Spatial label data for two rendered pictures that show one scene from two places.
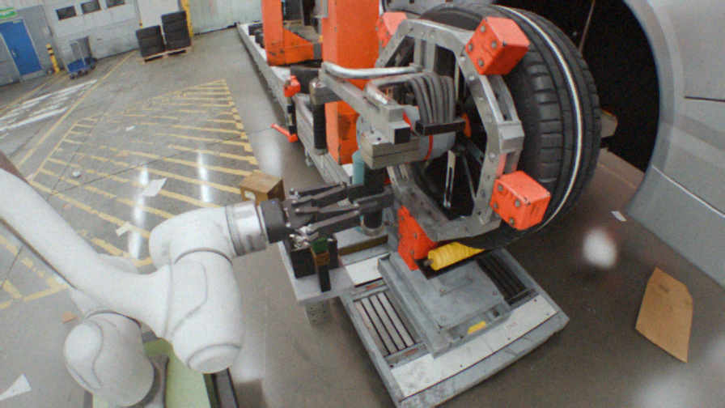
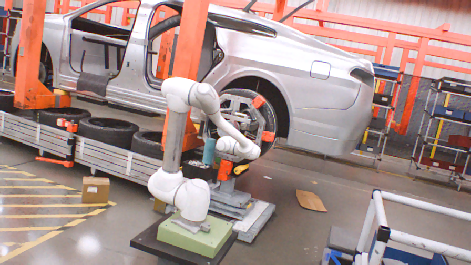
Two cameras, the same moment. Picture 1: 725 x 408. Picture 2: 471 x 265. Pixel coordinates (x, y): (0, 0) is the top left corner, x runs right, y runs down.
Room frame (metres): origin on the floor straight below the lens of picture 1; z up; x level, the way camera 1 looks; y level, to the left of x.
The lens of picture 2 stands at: (-1.14, 1.95, 1.30)
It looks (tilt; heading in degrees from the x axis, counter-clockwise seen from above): 10 degrees down; 311
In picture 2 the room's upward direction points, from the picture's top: 11 degrees clockwise
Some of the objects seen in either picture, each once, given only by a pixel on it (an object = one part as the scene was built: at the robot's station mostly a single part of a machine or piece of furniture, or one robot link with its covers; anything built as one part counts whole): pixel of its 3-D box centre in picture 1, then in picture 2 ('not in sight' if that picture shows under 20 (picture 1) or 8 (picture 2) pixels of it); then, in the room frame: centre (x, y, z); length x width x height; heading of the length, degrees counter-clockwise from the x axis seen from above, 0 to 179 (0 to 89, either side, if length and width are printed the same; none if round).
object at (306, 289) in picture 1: (305, 247); (191, 178); (0.77, 0.18, 0.44); 0.43 x 0.17 x 0.03; 23
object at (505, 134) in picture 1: (430, 129); (232, 128); (0.75, -0.17, 0.85); 0.54 x 0.07 x 0.54; 23
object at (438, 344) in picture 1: (443, 289); (224, 202); (0.82, -0.33, 0.13); 0.50 x 0.36 x 0.10; 23
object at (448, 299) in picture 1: (451, 257); (227, 182); (0.82, -0.33, 0.32); 0.40 x 0.30 x 0.28; 23
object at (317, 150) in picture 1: (320, 126); (201, 128); (0.82, 0.11, 0.83); 0.04 x 0.04 x 0.16
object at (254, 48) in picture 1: (261, 35); not in sight; (7.76, 2.35, 0.20); 6.82 x 0.86 x 0.39; 23
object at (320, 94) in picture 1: (328, 91); (205, 116); (0.83, 0.09, 0.93); 0.09 x 0.05 x 0.05; 113
